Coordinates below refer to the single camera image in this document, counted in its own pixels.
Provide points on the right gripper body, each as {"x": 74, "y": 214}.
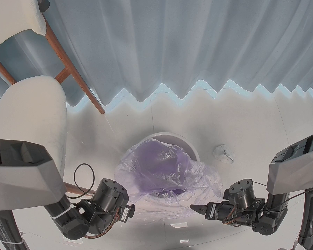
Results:
{"x": 221, "y": 212}

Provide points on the pale blue curtain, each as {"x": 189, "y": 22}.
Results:
{"x": 172, "y": 35}

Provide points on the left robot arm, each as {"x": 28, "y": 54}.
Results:
{"x": 23, "y": 178}

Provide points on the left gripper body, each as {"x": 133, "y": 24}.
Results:
{"x": 126, "y": 213}

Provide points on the white paper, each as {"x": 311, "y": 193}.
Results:
{"x": 223, "y": 154}

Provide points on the white cushioned wooden chair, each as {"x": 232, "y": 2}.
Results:
{"x": 28, "y": 118}

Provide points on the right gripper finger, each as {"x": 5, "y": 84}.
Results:
{"x": 199, "y": 210}

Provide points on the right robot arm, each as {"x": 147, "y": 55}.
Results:
{"x": 289, "y": 173}

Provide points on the white trash bin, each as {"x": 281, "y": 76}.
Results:
{"x": 187, "y": 144}

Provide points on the purple plastic bag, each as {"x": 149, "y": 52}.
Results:
{"x": 156, "y": 165}

